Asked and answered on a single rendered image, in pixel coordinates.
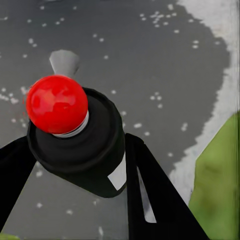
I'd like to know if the insectifuge atomizer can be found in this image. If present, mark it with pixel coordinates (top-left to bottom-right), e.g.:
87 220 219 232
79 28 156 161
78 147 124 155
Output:
26 50 127 199

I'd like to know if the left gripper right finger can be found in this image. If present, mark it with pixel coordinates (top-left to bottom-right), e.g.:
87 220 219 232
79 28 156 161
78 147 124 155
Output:
125 133 210 240

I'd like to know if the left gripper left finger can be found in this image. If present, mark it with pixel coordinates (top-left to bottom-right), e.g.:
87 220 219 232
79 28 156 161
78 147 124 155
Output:
0 136 37 232

